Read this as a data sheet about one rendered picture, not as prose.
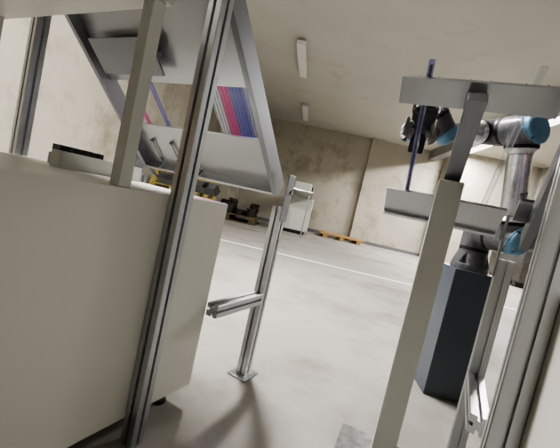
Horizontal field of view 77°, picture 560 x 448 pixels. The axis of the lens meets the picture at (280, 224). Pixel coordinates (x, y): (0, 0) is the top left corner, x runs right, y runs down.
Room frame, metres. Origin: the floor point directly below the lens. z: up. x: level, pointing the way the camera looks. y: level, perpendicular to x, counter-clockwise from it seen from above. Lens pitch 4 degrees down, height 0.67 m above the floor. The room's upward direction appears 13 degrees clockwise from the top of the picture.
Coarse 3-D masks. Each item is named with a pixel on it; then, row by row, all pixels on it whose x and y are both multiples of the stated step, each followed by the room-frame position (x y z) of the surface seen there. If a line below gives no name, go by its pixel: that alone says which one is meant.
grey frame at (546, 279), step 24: (552, 192) 0.52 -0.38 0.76; (552, 216) 0.50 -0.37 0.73; (552, 240) 0.49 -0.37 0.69; (504, 264) 0.94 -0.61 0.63; (552, 264) 0.50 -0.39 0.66; (504, 288) 0.93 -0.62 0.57; (528, 288) 0.50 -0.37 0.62; (552, 288) 0.49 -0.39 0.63; (528, 312) 0.49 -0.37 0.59; (552, 312) 0.48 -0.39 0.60; (480, 336) 0.94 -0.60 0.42; (528, 336) 0.49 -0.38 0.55; (480, 360) 0.94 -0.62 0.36; (504, 360) 0.52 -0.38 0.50; (528, 360) 0.49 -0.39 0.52; (504, 384) 0.50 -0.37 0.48; (528, 384) 0.48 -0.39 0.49; (504, 408) 0.49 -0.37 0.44; (528, 408) 0.48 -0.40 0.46; (456, 432) 0.94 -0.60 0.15; (504, 432) 0.50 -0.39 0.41
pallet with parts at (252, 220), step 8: (224, 200) 8.13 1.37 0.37; (232, 200) 7.87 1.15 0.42; (232, 208) 7.65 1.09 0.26; (248, 208) 7.69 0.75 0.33; (256, 208) 8.13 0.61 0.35; (232, 216) 7.96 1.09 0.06; (240, 216) 7.53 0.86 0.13; (248, 216) 7.59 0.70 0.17; (256, 216) 8.18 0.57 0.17; (248, 224) 7.52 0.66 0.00; (256, 224) 7.89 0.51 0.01
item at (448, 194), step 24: (456, 192) 0.90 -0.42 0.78; (432, 216) 0.91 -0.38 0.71; (432, 240) 0.91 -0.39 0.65; (432, 264) 0.90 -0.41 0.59; (432, 288) 0.90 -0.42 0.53; (408, 312) 0.91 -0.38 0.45; (408, 336) 0.91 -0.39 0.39; (408, 360) 0.90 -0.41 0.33; (408, 384) 0.90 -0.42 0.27; (384, 408) 0.91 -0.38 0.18; (360, 432) 1.06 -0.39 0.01; (384, 432) 0.91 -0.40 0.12
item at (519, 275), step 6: (492, 252) 7.83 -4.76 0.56; (492, 258) 7.79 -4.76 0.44; (504, 258) 7.47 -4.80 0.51; (510, 258) 7.30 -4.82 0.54; (516, 258) 7.15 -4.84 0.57; (522, 258) 7.02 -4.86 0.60; (492, 264) 7.74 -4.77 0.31; (516, 264) 7.10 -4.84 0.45; (522, 264) 6.98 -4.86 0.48; (516, 270) 7.06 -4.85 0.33; (522, 270) 6.95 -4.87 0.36; (516, 276) 7.02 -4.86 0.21; (522, 276) 6.94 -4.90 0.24; (510, 282) 7.76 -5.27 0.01; (516, 282) 7.00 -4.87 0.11; (522, 282) 6.95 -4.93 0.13; (522, 288) 7.06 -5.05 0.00
